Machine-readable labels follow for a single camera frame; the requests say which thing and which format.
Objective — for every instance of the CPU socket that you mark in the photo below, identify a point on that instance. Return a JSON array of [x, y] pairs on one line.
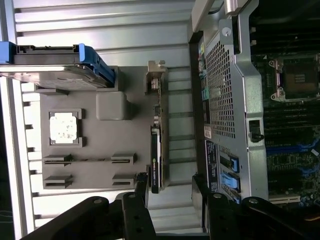
[[300, 77]]

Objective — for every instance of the silver CPU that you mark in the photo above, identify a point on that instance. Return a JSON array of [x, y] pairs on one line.
[[62, 127]]

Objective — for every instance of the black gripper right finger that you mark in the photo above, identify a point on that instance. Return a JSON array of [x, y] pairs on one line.
[[225, 220]]

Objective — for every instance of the silver hard disk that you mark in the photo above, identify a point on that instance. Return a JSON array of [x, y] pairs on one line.
[[50, 75]]

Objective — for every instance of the blue disk caddy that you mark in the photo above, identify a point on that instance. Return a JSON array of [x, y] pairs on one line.
[[86, 53]]

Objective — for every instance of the white expansion slot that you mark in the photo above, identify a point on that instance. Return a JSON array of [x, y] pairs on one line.
[[283, 198]]

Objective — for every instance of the green RAM stick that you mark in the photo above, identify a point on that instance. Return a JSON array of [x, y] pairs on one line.
[[87, 162]]

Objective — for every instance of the grey parts rack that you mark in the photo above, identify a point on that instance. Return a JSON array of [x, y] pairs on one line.
[[100, 140]]

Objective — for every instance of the open black PC case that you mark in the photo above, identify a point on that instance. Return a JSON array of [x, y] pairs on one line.
[[225, 100]]

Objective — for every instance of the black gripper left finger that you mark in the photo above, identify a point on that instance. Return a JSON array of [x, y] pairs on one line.
[[75, 220]]

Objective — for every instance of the blue expansion slot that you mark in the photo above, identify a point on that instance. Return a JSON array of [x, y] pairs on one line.
[[287, 149]]

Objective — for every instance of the green motherboard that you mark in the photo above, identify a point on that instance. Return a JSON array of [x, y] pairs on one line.
[[282, 160]]

